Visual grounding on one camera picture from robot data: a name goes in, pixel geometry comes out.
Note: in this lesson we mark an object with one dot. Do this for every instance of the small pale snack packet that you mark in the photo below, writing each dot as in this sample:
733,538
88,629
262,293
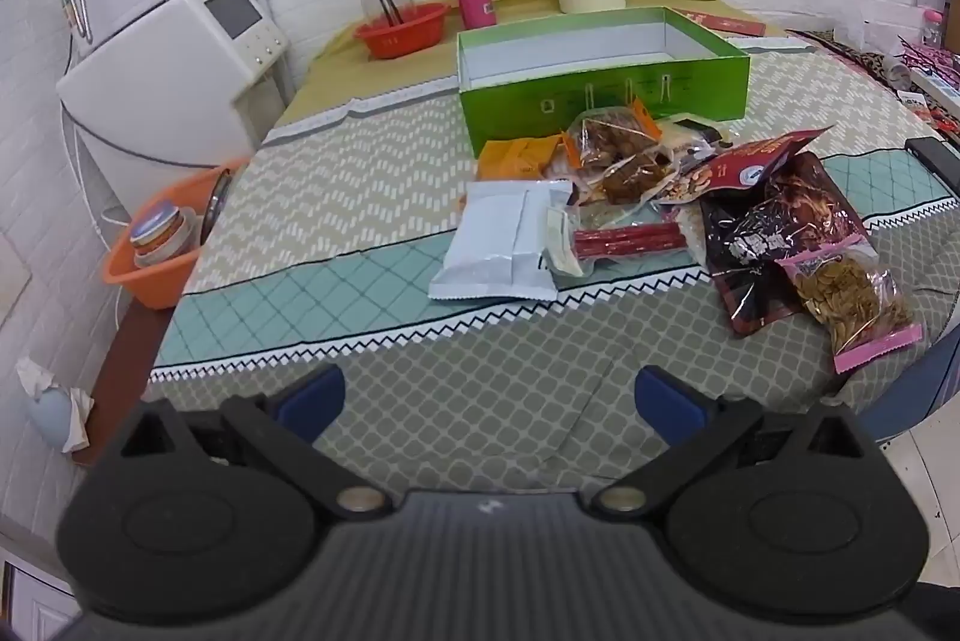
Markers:
686,132

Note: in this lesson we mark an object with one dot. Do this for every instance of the orange plastic basin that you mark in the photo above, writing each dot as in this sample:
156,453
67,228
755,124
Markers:
154,285

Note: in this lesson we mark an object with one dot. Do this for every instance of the dark brown snack packet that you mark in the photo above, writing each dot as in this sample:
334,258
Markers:
757,251

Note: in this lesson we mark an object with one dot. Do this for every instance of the pink patterned cloth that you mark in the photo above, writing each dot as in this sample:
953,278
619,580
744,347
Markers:
930,63

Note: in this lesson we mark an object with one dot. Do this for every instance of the blue chair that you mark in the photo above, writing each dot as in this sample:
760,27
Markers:
922,386

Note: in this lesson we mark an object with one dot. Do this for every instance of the orange snack packet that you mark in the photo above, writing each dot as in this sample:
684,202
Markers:
514,157

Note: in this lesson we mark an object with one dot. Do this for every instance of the clear packet of brown cubes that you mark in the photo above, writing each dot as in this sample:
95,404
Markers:
634,176

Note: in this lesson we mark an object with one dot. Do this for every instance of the red envelope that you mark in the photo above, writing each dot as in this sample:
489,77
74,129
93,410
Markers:
724,23

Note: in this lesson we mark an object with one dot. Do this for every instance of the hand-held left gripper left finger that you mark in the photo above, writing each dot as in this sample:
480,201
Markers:
311,397

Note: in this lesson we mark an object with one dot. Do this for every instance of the brown wooden stand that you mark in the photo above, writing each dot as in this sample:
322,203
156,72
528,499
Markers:
124,371

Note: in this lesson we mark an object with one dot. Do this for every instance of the clear orange-edged snack packet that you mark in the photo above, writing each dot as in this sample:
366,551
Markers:
607,132

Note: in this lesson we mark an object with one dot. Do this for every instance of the pink-edged seed packet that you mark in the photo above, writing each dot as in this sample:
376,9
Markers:
847,296

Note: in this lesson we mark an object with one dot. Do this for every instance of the pink-lidded jar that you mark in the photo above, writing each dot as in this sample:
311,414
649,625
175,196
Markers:
934,27

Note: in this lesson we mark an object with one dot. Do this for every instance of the dark red nut packet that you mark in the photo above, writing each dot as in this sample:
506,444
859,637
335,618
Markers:
750,164

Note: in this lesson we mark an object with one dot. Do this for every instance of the metal lid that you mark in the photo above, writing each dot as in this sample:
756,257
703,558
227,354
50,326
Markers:
216,206

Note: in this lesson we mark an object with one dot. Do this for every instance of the red plastic basket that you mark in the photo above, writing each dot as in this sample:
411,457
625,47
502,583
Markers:
401,37

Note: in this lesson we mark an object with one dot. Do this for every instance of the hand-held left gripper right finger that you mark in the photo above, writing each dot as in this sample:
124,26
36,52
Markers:
667,405

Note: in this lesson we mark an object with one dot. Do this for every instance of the white foil snack packet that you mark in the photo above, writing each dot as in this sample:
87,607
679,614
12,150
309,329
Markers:
495,236

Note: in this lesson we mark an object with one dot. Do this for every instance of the leopard print cloth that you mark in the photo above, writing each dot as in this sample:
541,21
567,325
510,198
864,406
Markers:
840,48

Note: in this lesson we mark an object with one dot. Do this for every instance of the black flat device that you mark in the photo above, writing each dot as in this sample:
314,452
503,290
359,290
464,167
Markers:
934,161

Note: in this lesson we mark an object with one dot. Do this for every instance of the red sausage stick packet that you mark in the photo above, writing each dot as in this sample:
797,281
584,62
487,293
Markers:
630,238

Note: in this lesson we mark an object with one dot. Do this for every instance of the white appliance with screen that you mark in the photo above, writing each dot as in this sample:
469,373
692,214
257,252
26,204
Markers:
165,86

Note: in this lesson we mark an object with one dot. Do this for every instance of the clear plastic bag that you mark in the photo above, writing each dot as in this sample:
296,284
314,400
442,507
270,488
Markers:
877,22

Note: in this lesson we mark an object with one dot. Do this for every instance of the green cardboard box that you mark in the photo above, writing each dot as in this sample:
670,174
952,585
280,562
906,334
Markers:
600,93

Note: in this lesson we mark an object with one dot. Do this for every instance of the patterned tablecloth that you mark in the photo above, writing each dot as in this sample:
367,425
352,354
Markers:
337,198

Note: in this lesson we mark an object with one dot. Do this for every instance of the pale blue round object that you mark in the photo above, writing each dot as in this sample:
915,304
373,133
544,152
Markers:
49,423

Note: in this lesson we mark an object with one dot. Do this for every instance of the crumpled white tissue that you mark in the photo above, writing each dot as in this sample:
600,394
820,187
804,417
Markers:
41,378

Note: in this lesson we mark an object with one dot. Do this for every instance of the jar with orange band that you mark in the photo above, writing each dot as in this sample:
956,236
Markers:
161,232

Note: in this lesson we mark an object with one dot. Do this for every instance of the yellow cloth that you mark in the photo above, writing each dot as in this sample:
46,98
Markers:
330,71

